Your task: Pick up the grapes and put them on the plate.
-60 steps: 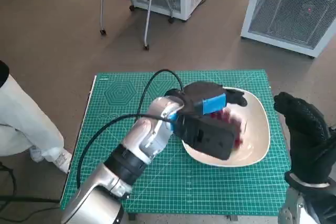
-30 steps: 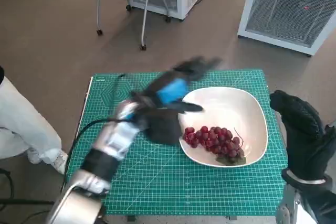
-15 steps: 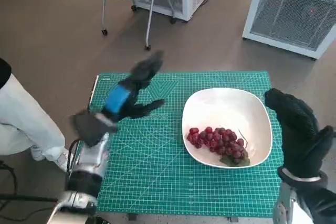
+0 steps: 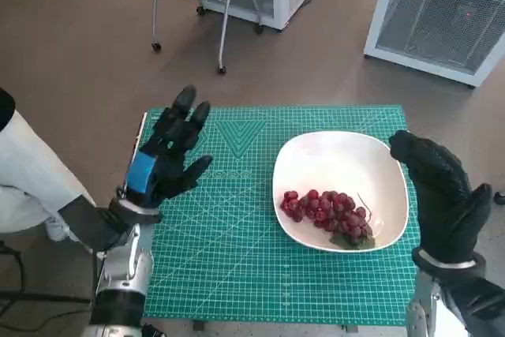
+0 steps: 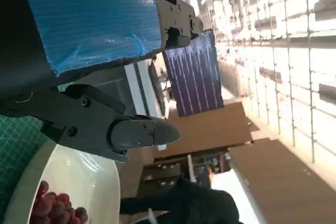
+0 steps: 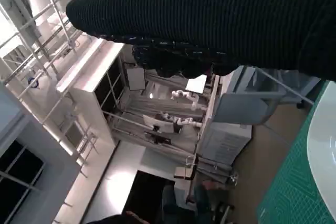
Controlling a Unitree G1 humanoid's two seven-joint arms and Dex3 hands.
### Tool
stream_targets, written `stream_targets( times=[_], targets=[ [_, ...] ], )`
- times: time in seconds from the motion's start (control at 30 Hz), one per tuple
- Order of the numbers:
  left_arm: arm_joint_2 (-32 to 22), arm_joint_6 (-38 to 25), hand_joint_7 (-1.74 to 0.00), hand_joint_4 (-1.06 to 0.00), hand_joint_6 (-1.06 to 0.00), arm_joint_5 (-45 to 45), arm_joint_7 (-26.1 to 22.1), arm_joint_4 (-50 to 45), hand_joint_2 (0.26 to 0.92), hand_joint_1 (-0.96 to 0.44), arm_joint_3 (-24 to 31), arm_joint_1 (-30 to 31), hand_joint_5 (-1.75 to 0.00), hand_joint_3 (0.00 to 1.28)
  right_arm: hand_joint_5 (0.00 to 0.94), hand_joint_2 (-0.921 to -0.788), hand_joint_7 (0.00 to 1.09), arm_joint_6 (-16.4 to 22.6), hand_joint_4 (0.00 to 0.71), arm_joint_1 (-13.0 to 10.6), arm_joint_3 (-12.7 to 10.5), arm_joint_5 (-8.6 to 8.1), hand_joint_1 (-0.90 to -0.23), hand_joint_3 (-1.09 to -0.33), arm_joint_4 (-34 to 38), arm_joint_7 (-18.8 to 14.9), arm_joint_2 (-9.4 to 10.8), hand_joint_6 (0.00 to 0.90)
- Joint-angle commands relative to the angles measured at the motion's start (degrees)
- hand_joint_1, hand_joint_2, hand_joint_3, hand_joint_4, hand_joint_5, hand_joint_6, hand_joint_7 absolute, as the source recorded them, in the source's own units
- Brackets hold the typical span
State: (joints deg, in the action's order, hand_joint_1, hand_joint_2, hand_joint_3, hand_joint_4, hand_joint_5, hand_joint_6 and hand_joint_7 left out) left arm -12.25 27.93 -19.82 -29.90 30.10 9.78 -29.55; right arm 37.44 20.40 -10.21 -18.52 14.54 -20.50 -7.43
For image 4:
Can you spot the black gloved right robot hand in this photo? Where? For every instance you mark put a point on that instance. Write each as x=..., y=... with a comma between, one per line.
x=446, y=203

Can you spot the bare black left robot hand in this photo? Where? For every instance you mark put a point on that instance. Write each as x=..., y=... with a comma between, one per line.
x=165, y=171

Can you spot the red toy grape bunch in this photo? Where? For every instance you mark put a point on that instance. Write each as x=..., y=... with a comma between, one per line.
x=327, y=210

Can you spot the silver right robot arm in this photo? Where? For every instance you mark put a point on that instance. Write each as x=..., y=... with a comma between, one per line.
x=422, y=309

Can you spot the white plate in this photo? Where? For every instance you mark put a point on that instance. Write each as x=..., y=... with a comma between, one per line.
x=335, y=163

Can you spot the black caster wheel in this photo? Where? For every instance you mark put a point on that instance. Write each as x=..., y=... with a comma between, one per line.
x=500, y=197

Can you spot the green cutting mat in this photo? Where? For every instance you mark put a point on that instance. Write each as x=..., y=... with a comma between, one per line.
x=236, y=266

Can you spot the person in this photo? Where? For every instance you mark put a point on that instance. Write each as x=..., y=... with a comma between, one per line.
x=31, y=171

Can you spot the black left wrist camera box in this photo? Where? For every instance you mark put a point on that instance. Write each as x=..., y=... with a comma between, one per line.
x=90, y=226

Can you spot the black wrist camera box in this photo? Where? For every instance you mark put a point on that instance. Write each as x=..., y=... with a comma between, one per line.
x=90, y=226
x=481, y=305

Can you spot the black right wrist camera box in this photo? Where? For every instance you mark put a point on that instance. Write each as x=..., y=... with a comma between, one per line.
x=481, y=305

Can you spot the black table bracket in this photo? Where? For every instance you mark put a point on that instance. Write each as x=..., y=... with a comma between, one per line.
x=198, y=326

